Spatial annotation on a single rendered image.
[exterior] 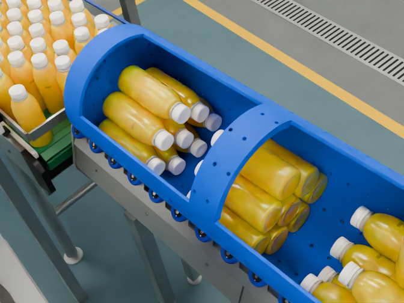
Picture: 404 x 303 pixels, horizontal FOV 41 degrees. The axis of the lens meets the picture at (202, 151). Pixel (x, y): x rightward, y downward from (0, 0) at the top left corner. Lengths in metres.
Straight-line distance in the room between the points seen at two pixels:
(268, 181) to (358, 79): 1.95
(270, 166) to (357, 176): 0.19
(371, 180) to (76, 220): 1.63
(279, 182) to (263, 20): 2.36
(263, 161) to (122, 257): 1.39
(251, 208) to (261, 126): 0.15
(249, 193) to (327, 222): 0.22
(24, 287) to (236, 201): 0.40
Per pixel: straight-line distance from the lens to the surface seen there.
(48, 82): 1.46
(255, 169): 0.96
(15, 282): 1.04
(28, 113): 1.39
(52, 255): 1.92
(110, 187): 1.37
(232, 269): 1.12
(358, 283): 0.90
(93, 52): 1.16
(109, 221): 2.39
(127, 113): 1.15
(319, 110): 2.68
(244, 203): 0.96
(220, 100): 1.23
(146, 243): 1.71
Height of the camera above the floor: 1.91
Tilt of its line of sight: 49 degrees down
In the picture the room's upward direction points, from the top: 10 degrees counter-clockwise
